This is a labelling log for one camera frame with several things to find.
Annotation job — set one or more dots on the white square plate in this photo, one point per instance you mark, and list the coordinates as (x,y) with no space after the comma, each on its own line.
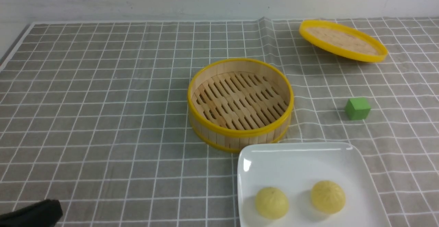
(294,169)

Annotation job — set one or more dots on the bamboo steamer basket yellow rim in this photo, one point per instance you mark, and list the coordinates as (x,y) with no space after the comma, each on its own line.
(239,102)

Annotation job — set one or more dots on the yellow steamed bun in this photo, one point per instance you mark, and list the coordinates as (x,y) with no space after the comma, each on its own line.
(271,203)
(328,197)

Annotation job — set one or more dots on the green cube block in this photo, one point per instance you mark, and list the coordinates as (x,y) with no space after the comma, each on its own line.
(357,108)

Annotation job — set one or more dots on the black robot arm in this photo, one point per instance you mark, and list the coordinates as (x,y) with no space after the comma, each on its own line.
(44,213)

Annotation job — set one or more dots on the bamboo steamer lid yellow rim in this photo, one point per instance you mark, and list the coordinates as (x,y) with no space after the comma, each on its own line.
(343,41)

